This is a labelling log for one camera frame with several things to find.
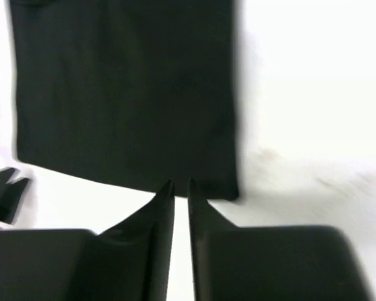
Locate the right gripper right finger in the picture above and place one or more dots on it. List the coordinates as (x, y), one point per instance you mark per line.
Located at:
(278, 263)

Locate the black tank top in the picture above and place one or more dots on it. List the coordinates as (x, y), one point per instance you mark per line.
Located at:
(128, 93)

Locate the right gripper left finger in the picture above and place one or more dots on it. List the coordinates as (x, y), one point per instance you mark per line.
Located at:
(129, 261)

